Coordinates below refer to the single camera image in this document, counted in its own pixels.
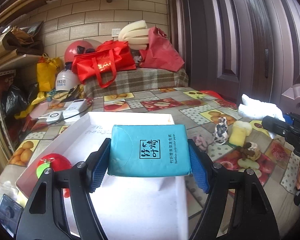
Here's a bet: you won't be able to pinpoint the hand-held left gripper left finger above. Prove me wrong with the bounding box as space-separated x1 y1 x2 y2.
16 138 112 240

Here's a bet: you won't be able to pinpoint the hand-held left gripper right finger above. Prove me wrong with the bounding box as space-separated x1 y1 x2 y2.
187 139 280 240

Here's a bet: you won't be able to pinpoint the white towel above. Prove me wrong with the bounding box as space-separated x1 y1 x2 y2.
238 94 286 139

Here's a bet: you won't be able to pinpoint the pink soft toy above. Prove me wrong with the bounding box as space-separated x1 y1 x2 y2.
193 135 208 152

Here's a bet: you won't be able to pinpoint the brown white braided rope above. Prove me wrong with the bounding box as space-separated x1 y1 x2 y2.
240 142 261 161

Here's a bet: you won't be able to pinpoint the pale yellow sponge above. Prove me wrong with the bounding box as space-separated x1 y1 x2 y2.
229 120 252 147

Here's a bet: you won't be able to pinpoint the cow print cloth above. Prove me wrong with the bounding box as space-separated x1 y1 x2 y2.
213 117 228 145

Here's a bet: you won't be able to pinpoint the teal tissue pack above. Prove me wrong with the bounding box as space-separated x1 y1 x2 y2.
107 124 192 177

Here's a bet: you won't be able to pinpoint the white cardboard box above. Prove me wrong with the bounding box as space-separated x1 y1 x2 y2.
15 112 190 240

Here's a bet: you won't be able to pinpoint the red plush apple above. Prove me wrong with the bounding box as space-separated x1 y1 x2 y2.
36 153 72 180

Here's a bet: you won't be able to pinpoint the fruit print tablecloth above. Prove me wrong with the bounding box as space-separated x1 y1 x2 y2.
0 87 300 240

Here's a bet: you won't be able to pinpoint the large white power bank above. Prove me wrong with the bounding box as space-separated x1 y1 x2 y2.
62 99 88 123

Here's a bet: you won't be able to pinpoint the small white power bank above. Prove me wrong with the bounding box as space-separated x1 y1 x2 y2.
45 111 63 123

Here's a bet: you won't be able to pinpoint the pink round mat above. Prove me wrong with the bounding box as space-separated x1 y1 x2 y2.
30 102 48 118

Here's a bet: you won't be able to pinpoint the white helmet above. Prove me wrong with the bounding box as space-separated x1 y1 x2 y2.
55 69 80 93

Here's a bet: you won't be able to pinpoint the yellow crumpled cloth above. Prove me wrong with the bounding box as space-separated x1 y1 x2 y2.
15 91 56 119

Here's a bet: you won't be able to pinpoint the brown panelled door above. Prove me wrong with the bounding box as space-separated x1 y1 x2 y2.
182 0 300 120

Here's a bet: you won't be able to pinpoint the plaid cloth cover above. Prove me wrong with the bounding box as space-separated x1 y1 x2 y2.
83 67 189 98

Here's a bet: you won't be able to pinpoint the black smartphone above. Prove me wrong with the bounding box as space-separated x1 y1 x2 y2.
0 194 24 227

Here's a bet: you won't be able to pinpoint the red tote bag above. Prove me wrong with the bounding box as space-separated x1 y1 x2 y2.
72 40 137 88

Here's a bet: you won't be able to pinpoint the yellow shopping bag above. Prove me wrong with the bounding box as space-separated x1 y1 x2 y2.
37 54 63 92

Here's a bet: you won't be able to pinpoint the black plastic bag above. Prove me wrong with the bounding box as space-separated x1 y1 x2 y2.
5 84 39 117

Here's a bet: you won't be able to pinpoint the dark patterned cloth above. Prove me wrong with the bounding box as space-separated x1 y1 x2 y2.
131 49 147 67

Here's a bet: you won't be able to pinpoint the pink helmet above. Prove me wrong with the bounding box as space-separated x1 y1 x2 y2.
64 39 97 64

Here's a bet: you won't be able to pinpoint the red plastic bag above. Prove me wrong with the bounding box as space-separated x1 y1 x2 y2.
139 26 185 71

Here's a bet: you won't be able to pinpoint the white foam strips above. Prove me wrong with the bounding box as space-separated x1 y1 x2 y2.
118 21 150 53

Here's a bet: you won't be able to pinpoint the brown paper bags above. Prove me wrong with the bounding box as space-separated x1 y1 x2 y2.
2 21 44 55

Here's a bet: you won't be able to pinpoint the wooden wall shelf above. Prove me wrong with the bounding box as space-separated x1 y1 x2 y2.
0 30 44 73

